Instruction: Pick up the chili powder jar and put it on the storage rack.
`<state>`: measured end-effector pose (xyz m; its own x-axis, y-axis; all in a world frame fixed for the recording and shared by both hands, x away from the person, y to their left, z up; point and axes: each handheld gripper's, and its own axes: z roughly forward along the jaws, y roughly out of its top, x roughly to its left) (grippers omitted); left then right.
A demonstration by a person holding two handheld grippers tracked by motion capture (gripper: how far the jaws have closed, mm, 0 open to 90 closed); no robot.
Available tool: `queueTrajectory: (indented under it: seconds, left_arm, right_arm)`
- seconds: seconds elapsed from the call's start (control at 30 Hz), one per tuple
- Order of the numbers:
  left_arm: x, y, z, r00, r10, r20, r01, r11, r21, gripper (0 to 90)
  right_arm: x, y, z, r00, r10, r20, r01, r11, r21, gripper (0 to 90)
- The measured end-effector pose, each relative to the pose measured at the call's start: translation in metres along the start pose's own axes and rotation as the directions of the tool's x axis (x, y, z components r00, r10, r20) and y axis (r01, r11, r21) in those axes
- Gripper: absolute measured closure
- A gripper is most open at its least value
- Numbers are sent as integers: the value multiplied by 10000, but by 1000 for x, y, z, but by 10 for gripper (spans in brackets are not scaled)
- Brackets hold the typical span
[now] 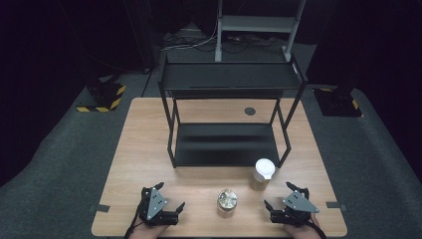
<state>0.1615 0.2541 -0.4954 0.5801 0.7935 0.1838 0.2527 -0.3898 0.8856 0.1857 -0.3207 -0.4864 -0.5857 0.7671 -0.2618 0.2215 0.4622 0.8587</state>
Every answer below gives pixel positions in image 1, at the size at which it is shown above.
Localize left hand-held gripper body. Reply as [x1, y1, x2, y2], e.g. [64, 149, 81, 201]
[136, 186, 180, 228]

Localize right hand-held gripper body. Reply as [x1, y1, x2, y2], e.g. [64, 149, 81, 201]
[270, 187, 320, 228]

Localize glass jar with gold lid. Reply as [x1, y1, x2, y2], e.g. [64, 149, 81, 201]
[216, 188, 239, 219]

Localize black metal shelf rack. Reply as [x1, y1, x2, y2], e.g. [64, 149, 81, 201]
[157, 54, 309, 169]

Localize person's right hand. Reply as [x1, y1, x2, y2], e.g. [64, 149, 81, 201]
[283, 214, 324, 239]

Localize grey tape strip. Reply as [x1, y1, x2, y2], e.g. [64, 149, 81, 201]
[325, 201, 349, 212]

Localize black yellow striped stand base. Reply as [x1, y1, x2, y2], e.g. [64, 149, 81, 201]
[313, 87, 363, 118]
[76, 79, 127, 114]

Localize grey metal stand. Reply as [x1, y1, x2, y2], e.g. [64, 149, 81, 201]
[214, 0, 307, 63]

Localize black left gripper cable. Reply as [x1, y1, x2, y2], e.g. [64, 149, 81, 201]
[123, 204, 144, 239]

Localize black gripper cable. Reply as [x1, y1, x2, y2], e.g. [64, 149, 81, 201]
[307, 213, 328, 239]
[123, 204, 144, 239]

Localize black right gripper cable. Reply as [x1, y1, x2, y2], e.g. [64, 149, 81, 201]
[307, 213, 328, 239]

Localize white floor cable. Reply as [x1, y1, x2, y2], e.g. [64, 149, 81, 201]
[161, 19, 220, 53]

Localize black floor cables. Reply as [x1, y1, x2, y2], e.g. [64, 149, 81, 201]
[221, 34, 287, 55]

